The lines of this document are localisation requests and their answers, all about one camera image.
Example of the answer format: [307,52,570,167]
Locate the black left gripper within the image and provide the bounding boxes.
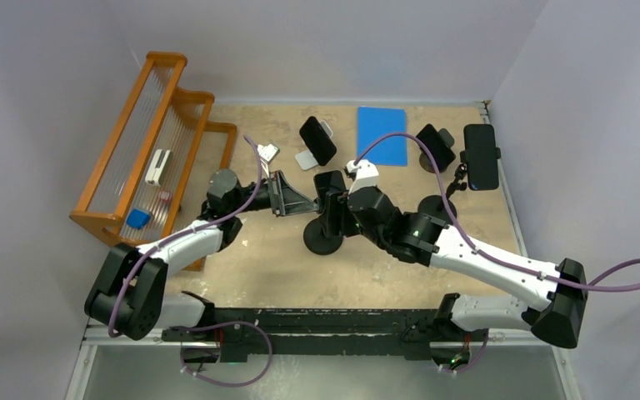
[228,170,318,217]

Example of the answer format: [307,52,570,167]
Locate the black round-base phone stand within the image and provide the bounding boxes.
[303,201,344,256]

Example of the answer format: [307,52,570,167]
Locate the black smartphone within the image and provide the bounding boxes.
[313,170,346,203]

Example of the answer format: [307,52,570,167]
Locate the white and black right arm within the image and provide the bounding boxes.
[322,187,588,349]

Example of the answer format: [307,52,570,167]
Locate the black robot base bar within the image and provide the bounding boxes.
[162,307,487,363]

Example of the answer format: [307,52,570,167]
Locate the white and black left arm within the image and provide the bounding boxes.
[84,169,319,341]

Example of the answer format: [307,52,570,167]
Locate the white folding phone stand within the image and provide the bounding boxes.
[295,117,337,171]

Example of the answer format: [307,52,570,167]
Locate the black phone on white stand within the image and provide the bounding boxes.
[299,116,337,166]

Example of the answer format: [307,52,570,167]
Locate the black tall phone stand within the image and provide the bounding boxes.
[417,162,471,222]

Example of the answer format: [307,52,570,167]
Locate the black phone on small stand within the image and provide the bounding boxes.
[414,123,457,173]

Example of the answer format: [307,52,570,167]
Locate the blue rectangular mat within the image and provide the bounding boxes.
[357,107,408,167]

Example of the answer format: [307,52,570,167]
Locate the orange wooden rack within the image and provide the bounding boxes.
[70,52,238,246]

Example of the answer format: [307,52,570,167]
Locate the white device on rack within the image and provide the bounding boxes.
[144,149,173,187]

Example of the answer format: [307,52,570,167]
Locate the blue object on rack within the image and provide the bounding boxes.
[125,208,151,230]

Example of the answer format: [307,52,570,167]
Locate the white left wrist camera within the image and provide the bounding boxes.
[257,143,280,178]

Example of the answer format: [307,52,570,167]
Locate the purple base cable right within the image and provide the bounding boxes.
[436,333,489,377]

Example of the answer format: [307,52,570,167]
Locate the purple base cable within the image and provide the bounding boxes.
[178,322,274,388]
[436,333,489,377]

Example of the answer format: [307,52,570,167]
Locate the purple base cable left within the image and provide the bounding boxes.
[178,322,274,388]

